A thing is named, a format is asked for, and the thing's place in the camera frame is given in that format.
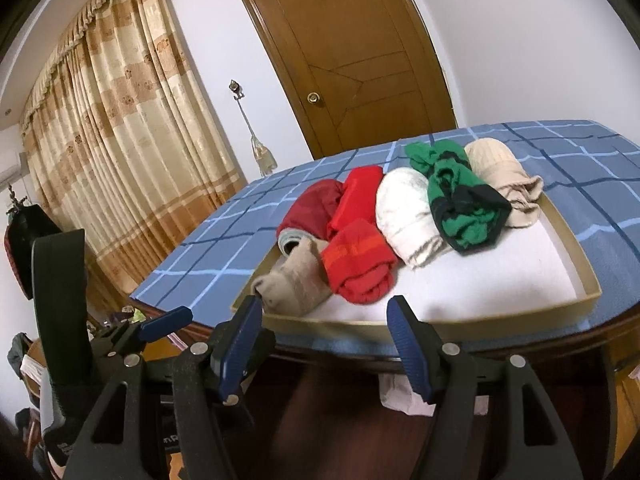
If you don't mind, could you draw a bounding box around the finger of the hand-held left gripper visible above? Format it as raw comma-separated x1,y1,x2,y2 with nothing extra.
107,306,195,358

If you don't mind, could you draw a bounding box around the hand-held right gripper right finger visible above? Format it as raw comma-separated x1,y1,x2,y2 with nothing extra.
387,295,583,480

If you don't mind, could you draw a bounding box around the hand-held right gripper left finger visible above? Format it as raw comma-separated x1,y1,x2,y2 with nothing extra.
65,296,276,480

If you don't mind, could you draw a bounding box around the shallow cardboard tray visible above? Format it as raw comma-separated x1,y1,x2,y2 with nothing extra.
230,195,602,342

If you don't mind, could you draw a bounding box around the bright red sock roll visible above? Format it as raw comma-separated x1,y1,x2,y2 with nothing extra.
320,219,398,305

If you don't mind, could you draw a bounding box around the cream white sock roll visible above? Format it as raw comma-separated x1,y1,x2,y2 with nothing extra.
375,167,453,268

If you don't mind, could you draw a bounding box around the green black sock bundle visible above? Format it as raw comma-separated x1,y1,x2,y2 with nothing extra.
405,140,513,253

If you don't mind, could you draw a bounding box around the dark red sock roll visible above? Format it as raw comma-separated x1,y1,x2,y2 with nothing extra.
276,179,346,257

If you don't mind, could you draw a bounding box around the beige sock roll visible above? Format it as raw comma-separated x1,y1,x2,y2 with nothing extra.
465,137,543,228

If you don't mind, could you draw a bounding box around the black hanging bag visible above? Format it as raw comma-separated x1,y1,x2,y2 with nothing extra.
5,185,63,301

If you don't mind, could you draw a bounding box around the blue plaid tablecloth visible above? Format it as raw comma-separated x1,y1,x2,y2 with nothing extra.
129,119,640,361

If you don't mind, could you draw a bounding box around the dark wooden desk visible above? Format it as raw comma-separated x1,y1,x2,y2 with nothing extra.
130,295,640,480

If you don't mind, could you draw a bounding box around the beige patterned curtain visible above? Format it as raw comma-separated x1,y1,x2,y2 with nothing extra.
20,0,248,296

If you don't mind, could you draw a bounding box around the tasselled curtain tieback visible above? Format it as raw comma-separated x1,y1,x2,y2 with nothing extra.
239,99,277,177

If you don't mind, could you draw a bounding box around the brown wooden door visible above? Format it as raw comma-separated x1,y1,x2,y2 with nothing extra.
222,0,458,160

